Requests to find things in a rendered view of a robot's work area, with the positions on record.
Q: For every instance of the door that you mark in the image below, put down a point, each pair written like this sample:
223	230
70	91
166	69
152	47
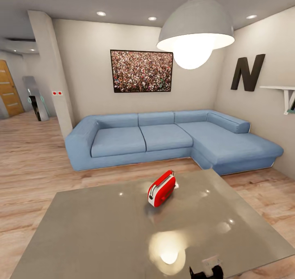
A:
8	92

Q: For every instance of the radio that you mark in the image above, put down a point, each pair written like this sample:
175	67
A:
161	189

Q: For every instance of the shelf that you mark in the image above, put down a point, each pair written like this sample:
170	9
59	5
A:
288	103

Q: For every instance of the sofa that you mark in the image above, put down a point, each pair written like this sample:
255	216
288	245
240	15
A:
212	139

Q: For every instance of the room light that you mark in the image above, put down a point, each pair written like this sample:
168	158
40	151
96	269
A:
198	17

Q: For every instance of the standing mirror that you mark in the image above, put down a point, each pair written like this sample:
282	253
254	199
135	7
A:
35	98

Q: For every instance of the coffee table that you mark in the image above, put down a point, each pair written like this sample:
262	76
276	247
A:
113	232

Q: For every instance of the decorative sign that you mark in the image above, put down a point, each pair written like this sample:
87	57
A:
242	68

